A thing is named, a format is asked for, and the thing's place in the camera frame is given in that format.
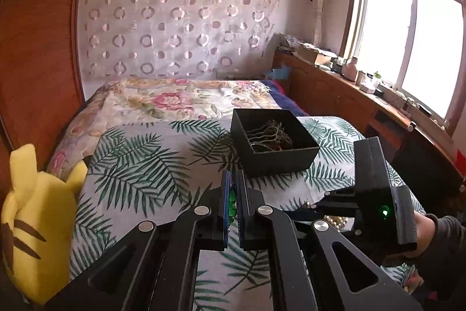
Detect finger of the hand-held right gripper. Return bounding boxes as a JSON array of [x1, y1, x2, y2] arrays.
[[315, 187, 361, 220]]

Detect green glass bangle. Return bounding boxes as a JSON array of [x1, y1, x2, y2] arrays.
[[229, 187, 238, 224]]

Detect pink kettle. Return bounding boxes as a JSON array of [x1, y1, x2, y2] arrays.
[[344, 56, 359, 82]]

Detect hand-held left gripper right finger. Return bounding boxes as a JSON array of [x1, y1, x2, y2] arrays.
[[235, 169, 423, 311]]

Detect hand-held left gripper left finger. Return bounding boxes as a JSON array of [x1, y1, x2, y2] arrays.
[[47, 171, 232, 311]]

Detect patterned cloth pile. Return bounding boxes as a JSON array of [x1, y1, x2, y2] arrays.
[[278, 33, 304, 49]]

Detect blue and red quilt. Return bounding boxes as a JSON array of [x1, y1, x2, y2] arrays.
[[262, 80, 310, 117]]

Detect yellow plush toy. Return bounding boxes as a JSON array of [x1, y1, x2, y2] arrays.
[[0, 144, 89, 305]]

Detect brown wooden wardrobe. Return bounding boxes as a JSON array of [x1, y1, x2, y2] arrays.
[[0, 0, 95, 202]]

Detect white pearl necklace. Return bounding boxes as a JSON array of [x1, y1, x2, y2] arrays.
[[308, 202, 352, 231]]

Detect wooden-framed window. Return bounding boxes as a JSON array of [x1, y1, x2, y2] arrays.
[[342, 0, 466, 140]]

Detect floral blanket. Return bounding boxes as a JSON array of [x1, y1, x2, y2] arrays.
[[47, 78, 288, 180]]

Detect person's right hand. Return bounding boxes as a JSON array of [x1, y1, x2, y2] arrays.
[[402, 212, 439, 259]]

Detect open cardboard box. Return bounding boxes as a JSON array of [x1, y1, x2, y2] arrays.
[[296, 44, 337, 66]]

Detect leaf-print bed sheet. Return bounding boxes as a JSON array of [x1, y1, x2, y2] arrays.
[[69, 116, 426, 311]]

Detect person's right forearm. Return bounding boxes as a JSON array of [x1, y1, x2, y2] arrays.
[[419, 214, 466, 301]]

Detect circle-patterned wall curtain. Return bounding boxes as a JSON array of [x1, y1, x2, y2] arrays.
[[78, 0, 281, 80]]

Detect black square box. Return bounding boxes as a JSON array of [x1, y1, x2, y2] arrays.
[[230, 108, 321, 178]]

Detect brown wooden cabinet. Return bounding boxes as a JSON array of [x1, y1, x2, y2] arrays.
[[273, 49, 466, 213]]

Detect blue bag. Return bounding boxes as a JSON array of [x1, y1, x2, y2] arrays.
[[264, 65, 290, 81]]

